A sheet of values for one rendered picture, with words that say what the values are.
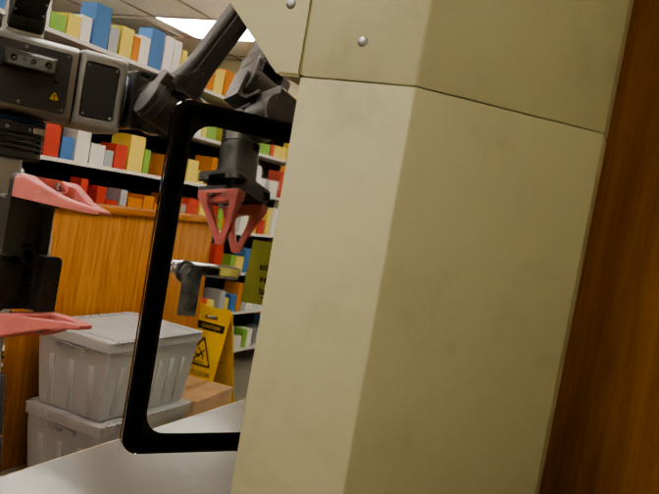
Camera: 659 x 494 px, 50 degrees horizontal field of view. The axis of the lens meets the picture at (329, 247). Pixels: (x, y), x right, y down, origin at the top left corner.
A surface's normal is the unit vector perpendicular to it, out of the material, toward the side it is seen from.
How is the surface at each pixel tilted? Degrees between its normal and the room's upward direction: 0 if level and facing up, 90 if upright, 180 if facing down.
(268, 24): 90
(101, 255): 90
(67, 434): 96
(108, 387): 95
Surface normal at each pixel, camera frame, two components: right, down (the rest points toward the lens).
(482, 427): 0.33, 0.11
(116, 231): 0.89, 0.18
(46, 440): -0.42, 0.07
